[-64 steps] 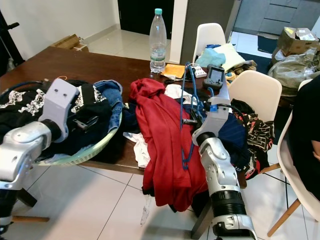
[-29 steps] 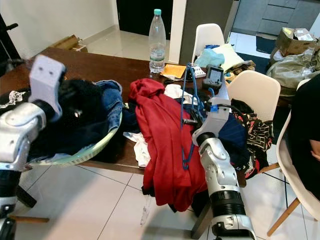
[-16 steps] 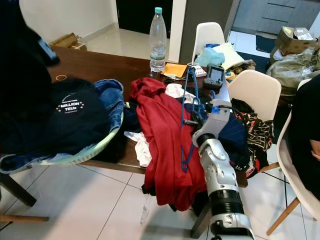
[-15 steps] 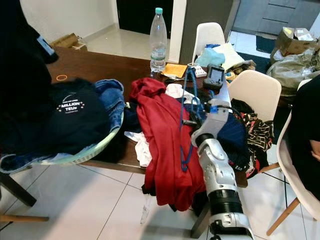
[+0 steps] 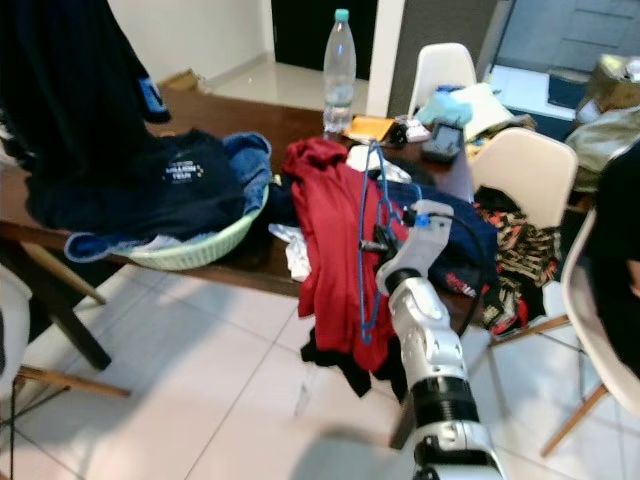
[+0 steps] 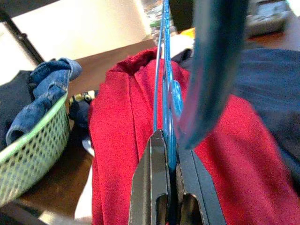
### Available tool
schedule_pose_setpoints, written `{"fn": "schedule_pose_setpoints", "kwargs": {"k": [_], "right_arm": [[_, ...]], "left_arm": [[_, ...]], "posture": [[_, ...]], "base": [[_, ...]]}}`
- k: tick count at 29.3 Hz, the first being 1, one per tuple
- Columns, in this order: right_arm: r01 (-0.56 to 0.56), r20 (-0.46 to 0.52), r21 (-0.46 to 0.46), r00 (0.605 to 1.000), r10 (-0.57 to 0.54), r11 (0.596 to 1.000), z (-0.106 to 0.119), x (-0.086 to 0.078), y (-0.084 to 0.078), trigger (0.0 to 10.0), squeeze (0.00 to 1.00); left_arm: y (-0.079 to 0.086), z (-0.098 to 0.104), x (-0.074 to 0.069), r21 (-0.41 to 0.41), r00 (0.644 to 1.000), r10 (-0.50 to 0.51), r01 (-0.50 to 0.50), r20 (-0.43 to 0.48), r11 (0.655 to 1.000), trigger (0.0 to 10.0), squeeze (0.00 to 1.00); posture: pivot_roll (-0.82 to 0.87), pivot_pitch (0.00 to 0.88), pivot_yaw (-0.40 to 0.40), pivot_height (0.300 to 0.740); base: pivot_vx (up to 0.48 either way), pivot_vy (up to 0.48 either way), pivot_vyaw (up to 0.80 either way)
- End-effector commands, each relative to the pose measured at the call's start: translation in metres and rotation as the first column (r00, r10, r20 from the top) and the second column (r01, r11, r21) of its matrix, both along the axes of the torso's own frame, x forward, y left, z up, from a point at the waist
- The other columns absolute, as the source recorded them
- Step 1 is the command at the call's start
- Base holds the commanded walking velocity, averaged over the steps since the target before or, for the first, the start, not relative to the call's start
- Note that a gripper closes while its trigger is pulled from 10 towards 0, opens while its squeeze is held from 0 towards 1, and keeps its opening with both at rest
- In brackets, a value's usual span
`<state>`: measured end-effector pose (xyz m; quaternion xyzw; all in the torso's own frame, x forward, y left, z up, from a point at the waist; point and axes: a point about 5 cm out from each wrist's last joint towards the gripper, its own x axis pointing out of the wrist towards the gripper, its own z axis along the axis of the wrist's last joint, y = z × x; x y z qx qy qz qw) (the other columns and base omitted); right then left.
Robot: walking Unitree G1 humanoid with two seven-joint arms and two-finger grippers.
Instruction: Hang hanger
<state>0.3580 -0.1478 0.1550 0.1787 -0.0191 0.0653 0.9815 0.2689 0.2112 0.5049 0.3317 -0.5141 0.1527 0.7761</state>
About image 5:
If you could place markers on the thin blue clothes hanger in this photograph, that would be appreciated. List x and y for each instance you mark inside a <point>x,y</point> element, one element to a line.
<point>361,250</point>

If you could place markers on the plain black shirt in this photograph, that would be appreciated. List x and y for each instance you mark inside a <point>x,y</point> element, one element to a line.
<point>80,70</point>

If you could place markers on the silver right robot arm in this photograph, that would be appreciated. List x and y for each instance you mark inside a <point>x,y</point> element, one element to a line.
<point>430,335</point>

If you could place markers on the bright red t-shirt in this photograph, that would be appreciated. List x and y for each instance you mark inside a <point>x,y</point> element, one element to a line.
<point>325,250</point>

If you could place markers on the white paper sheet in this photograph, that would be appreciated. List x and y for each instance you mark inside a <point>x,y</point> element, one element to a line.
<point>360,160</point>

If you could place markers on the white crumpled cloth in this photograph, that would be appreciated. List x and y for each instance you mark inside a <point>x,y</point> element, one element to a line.
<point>295,255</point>

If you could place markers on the navy blue garment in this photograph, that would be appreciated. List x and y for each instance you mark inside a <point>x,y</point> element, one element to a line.
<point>475,250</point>

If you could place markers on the black handheld device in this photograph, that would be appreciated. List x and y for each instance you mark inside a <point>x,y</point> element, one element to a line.
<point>442,145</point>

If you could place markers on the orange flat packet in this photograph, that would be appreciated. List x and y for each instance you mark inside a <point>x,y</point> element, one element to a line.
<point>370,128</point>

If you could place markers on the black red patterned garment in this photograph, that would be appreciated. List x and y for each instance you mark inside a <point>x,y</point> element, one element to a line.
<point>525,250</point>

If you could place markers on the teal cloth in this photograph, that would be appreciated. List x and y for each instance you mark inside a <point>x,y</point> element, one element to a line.
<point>440,105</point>

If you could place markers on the crumpled black garment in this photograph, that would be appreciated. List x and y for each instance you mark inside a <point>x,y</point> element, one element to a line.
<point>345,375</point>

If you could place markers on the beige plastic chair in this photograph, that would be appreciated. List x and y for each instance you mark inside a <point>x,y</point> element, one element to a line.
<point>525,170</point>

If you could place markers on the white cushion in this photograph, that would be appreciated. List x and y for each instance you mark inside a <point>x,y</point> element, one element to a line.
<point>485,108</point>

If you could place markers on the clear water bottle teal cap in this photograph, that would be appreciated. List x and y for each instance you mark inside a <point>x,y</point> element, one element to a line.
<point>340,80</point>

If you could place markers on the white plastic chair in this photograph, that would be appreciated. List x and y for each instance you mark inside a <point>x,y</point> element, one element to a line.
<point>445,65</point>

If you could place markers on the pale green laundry basket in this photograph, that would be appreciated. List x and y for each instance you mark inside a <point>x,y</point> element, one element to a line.
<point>200,255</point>

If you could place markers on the dark wooden dining table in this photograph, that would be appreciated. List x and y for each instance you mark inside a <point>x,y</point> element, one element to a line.
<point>240,115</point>

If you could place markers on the person in black clothes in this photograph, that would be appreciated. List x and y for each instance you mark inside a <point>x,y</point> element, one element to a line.
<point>615,220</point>

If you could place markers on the dark blue storage box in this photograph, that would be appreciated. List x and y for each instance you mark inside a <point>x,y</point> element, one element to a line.
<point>570,90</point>

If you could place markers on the beige fabric bag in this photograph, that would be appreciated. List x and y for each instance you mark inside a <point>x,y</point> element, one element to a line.
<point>605,135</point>

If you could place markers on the white chair wooden legs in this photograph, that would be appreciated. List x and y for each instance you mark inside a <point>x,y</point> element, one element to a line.
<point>600,350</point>

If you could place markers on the black t-shirt white print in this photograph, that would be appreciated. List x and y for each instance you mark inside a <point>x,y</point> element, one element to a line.
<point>140,195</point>

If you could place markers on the brown cardboard box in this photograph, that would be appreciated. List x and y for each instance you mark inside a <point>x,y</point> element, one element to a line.
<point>615,80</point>

